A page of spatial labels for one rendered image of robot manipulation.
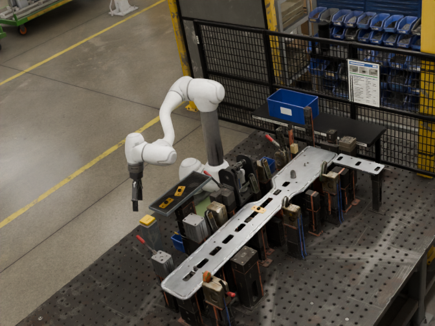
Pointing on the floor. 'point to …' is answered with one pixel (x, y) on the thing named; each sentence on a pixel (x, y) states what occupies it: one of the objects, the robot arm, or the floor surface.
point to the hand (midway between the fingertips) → (137, 204)
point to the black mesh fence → (317, 84)
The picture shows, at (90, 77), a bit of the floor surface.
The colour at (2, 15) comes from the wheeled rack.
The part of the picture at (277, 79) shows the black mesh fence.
